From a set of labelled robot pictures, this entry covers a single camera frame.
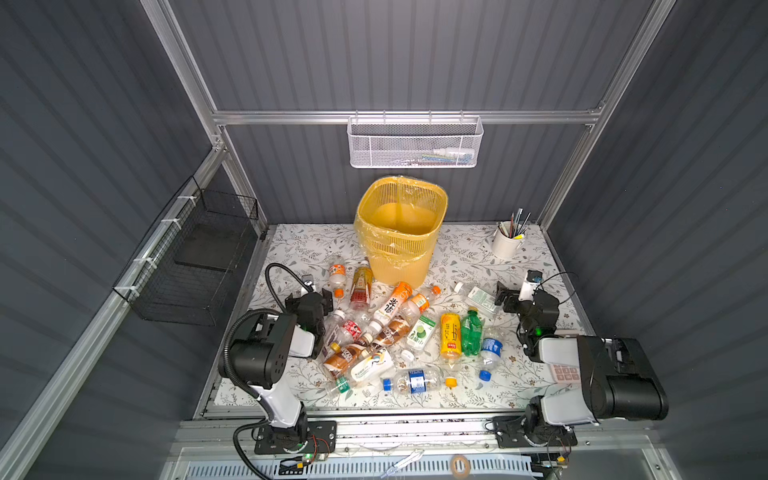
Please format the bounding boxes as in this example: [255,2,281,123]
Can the clear bottle red label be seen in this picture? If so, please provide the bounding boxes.
[321,309,363,360]

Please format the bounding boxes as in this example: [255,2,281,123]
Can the small bottle orange label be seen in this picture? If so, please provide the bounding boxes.
[328,255,347,299]

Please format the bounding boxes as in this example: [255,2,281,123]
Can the clear bottle blue label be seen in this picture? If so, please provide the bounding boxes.
[478,327,504,382]

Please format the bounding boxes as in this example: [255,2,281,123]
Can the clear bottle green text label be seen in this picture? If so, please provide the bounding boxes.
[453,282,497,318]

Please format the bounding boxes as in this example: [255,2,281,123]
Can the amber tea bottle white cap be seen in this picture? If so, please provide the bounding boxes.
[350,258,374,311]

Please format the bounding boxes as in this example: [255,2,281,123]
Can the green plastic bottle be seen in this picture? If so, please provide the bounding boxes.
[461,308,484,357]

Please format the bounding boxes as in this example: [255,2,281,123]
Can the yellow label orange juice bottle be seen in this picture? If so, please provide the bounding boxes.
[440,312,462,389]

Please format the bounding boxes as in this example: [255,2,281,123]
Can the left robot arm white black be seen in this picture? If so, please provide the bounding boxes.
[218,262,334,439]

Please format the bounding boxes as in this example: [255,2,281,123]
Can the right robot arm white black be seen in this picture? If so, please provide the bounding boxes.
[494,281,669,447]

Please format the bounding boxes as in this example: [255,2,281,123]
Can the yellow ribbed waste bin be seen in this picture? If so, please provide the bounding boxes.
[355,175,449,289]

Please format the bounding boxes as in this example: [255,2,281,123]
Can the yellow plastic bin liner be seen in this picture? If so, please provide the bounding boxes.
[352,175,449,271]

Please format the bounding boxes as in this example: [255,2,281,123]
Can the floral table mat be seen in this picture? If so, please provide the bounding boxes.
[249,223,585,411]

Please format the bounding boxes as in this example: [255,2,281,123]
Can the lower brown Nescafe bottle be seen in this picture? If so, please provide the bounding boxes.
[323,343,371,380]

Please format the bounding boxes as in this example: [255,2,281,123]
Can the brown nescafe bottle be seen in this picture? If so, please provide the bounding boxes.
[357,316,411,350]
[323,343,371,380]

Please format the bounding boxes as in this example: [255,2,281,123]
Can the pink calculator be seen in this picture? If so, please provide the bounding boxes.
[549,364,581,384]

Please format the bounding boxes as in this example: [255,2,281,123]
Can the white pen cup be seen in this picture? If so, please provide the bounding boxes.
[491,220,525,260]

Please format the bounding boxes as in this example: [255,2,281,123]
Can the crane label clear bottle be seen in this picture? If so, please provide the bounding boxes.
[333,349,394,394]

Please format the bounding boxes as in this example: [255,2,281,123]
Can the upper brown Nescafe bottle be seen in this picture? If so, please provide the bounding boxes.
[357,316,411,350]

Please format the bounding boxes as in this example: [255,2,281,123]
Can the orange white label bottle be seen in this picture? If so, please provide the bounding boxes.
[365,282,413,335]

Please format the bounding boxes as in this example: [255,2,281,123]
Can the pens in cup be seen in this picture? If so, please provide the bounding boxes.
[497,208,531,239]

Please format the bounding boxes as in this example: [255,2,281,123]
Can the clear bottle orange cap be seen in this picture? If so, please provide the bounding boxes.
[398,285,442,323]

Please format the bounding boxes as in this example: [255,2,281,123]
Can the lime label clear bottle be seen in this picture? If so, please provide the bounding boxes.
[406,315,437,351]

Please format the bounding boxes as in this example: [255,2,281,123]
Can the clear bottle blue cap lying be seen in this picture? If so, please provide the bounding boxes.
[381,367,443,395]

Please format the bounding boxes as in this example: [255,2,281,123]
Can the tape roll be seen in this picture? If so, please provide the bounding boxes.
[449,454,471,480]

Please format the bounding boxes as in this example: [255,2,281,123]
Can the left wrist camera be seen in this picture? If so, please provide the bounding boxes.
[300,274,315,296]

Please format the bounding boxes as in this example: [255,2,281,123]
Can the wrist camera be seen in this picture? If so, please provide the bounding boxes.
[300,274,315,296]
[518,270,543,301]

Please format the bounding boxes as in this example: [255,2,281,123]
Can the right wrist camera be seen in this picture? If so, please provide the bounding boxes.
[518,270,543,301]

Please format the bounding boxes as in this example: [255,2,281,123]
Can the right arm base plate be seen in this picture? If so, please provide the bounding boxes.
[491,415,578,450]

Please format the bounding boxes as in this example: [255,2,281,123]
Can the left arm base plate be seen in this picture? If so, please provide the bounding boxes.
[252,421,338,455]

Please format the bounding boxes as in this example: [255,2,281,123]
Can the black wire mesh basket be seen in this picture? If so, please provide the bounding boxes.
[113,181,260,327]

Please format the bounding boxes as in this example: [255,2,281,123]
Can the white wire mesh basket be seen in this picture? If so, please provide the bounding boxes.
[346,114,484,169]

